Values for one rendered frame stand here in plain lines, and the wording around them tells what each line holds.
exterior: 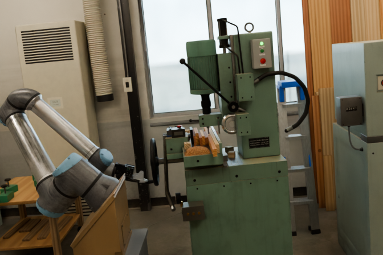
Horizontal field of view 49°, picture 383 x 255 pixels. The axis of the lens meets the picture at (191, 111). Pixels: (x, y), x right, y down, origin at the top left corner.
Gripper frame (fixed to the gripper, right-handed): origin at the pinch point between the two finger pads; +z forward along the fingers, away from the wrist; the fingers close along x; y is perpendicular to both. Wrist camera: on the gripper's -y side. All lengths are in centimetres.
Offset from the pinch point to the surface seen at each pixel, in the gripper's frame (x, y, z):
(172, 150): -1.6, 22.4, 10.9
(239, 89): -13, 67, 38
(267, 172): -16, 26, 64
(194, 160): -24.6, 25.0, 22.3
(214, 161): -24.7, 27.2, 32.7
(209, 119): 2, 45, 28
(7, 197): 45, -48, -90
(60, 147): 123, -27, -78
